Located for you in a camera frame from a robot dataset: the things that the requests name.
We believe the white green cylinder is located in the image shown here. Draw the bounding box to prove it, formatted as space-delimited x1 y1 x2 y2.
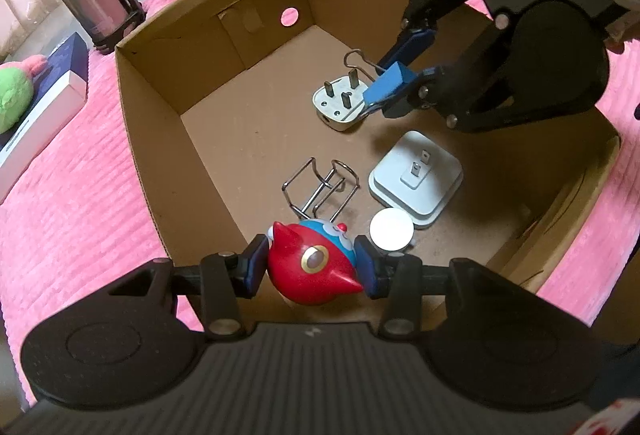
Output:
369 208 417 256

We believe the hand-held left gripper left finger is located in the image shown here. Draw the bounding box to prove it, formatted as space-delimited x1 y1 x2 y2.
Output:
100 234 271 342

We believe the red white printed cloth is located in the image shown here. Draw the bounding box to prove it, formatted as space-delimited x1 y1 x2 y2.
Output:
575 397 640 435

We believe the brown cardboard box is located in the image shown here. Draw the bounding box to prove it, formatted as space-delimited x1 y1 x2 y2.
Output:
114 0 621 316

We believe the red blue toy figure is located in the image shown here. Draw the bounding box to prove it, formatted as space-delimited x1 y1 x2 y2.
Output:
266 218 364 307

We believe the white two-prong power adapter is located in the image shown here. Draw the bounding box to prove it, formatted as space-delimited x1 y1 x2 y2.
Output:
368 131 464 229

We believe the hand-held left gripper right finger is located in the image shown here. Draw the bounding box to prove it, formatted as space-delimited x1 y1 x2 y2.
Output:
354 236 506 342

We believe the person's right hand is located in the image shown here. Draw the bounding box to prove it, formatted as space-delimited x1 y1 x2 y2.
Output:
602 10 628 54

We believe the white three-pin plug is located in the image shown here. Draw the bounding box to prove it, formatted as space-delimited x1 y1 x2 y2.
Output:
312 67 378 132

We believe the blue binder clip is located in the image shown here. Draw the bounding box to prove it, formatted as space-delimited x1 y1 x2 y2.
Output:
344 49 417 116

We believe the green pink plush toy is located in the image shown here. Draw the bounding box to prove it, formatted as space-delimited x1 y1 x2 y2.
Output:
0 55 48 134

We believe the blue white flat box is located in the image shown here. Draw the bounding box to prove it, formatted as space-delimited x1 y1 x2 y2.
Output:
0 32 91 206

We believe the silver wire rack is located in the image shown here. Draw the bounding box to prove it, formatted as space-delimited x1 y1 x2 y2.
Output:
281 157 361 221

